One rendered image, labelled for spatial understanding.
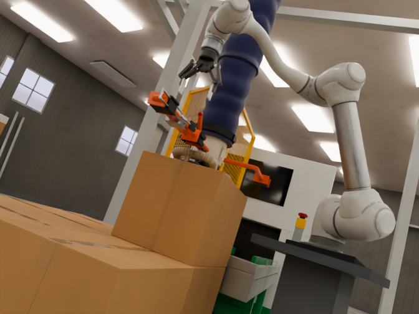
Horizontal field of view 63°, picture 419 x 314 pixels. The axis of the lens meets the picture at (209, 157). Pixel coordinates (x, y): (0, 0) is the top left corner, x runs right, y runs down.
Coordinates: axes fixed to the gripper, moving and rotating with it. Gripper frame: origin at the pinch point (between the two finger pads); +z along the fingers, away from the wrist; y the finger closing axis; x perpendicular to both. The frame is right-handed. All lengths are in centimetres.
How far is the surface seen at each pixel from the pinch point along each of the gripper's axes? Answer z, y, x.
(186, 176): 33.4, -4.4, -10.9
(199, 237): 55, -19, -11
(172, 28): -188, 182, -235
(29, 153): 5, 683, -578
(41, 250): 70, 0, 50
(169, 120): 16.7, 1.8, 8.6
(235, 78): -27.2, -3.0, -32.3
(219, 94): -16.0, 2.2, -31.2
